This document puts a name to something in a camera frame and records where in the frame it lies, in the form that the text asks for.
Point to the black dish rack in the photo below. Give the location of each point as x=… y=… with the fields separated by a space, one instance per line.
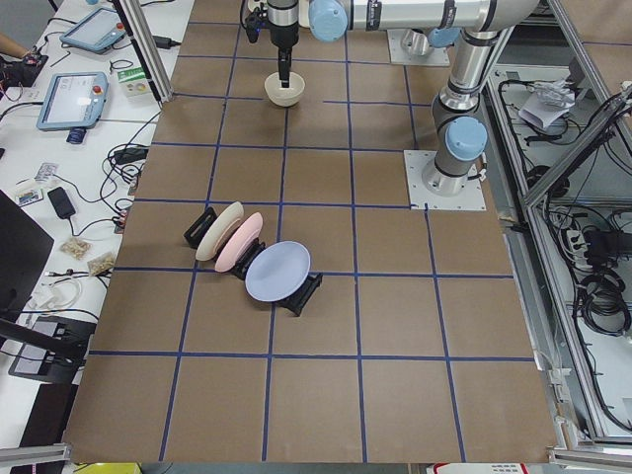
x=294 y=303

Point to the cream plate in rack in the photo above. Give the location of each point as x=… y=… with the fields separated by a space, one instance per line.
x=219 y=231

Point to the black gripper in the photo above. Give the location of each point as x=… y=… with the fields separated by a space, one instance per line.
x=282 y=35

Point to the near blue teach pendant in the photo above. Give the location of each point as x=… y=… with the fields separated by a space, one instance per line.
x=73 y=100

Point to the pink plate in rack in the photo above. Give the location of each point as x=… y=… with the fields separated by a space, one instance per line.
x=239 y=242

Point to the black power adapter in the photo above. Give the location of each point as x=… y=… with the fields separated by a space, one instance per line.
x=165 y=42

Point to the green white carton box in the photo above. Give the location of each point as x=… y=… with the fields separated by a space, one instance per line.
x=133 y=82

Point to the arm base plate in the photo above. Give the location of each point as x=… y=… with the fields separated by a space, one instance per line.
x=437 y=58
x=429 y=189

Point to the blue teach pendant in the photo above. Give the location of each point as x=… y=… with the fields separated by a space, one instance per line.
x=97 y=32
x=73 y=100

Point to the white ceramic bowl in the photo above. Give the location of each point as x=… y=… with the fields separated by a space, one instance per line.
x=285 y=96

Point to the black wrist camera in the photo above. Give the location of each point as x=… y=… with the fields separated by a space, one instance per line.
x=253 y=27

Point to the far blue teach pendant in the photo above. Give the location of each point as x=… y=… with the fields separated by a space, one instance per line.
x=97 y=32

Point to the aluminium frame post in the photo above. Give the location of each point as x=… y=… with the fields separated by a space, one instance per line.
x=136 y=26

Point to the light blue plate in rack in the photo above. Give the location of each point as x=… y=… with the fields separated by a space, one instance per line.
x=278 y=271

